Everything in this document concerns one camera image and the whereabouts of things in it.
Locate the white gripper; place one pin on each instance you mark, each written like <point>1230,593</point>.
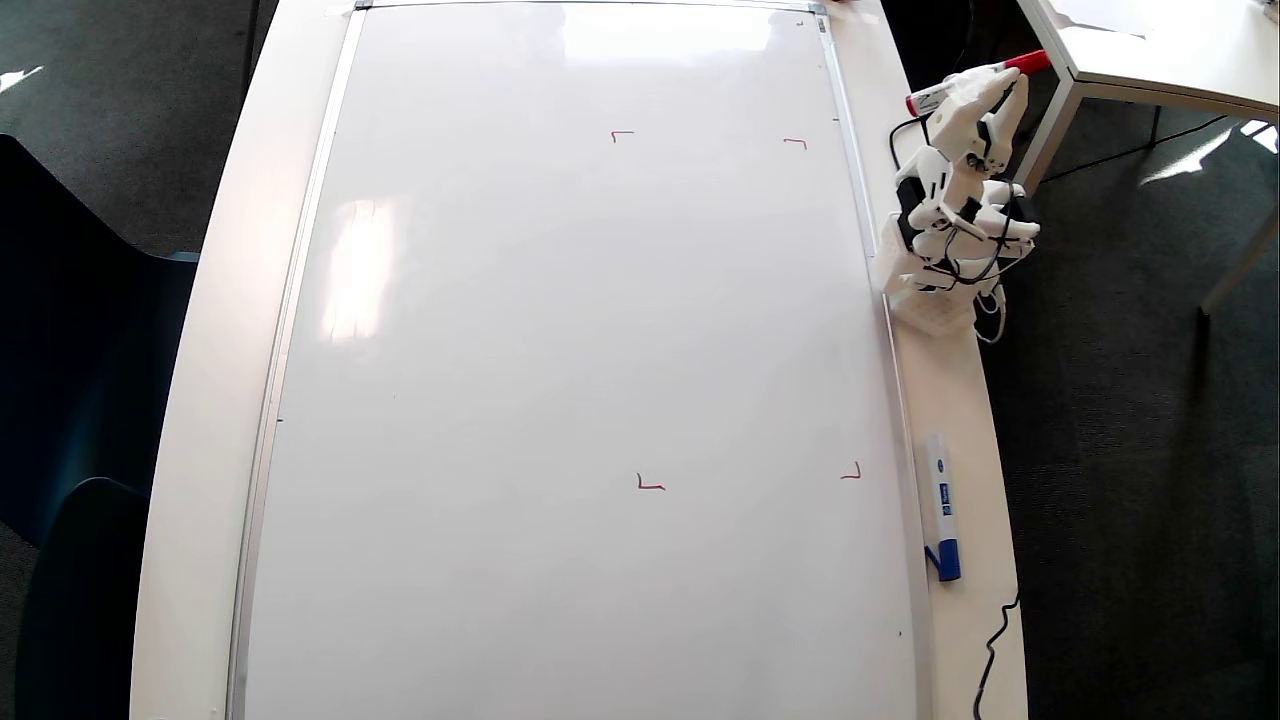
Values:
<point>978,108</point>

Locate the blue whiteboard marker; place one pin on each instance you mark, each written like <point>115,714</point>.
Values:
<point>941,500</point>

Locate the white side table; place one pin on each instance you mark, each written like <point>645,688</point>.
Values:
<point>1180,50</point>

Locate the dark blue chair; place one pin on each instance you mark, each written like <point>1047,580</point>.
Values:
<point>85,600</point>
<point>80,350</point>

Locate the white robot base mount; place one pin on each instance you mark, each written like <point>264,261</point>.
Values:
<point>935,315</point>

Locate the white whiteboard with metal frame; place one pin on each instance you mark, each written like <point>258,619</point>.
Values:
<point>550,350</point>

